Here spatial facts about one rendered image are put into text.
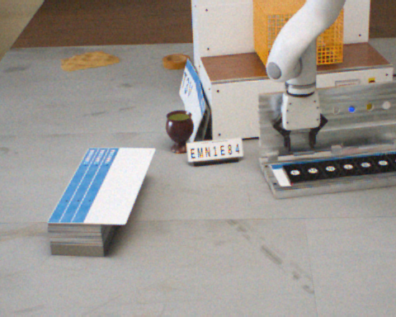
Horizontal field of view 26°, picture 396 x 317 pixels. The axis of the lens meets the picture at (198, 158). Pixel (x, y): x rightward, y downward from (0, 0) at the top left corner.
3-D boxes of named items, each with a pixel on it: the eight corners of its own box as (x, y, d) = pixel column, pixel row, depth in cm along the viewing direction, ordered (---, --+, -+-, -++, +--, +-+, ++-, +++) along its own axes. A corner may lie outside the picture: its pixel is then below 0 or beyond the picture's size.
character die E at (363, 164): (362, 177, 225) (362, 173, 225) (351, 161, 234) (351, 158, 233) (379, 176, 226) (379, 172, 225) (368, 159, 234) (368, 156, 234)
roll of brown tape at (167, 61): (195, 63, 315) (195, 58, 314) (175, 71, 309) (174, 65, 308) (178, 58, 322) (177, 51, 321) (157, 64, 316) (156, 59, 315)
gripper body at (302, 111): (285, 94, 221) (285, 133, 226) (322, 90, 222) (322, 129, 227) (278, 83, 227) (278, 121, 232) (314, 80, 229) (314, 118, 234)
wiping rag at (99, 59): (106, 49, 335) (106, 44, 334) (123, 62, 320) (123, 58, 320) (52, 59, 326) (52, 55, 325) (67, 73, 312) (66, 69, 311)
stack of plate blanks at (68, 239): (104, 257, 200) (101, 224, 196) (51, 255, 202) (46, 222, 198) (137, 177, 235) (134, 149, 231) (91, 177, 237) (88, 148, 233)
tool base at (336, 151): (275, 199, 221) (275, 186, 220) (258, 164, 240) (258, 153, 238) (436, 181, 226) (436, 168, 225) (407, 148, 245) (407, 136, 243)
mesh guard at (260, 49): (266, 69, 248) (266, 15, 240) (252, 47, 266) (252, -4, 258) (342, 62, 250) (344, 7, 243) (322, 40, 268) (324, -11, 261)
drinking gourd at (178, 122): (161, 150, 250) (158, 115, 245) (181, 140, 256) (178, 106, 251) (181, 158, 245) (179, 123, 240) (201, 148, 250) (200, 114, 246)
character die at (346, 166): (344, 179, 225) (344, 176, 224) (334, 163, 233) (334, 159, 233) (362, 177, 225) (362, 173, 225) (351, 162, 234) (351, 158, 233)
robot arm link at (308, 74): (301, 88, 218) (322, 78, 224) (302, 40, 212) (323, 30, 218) (275, 82, 223) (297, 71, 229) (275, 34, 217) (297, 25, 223)
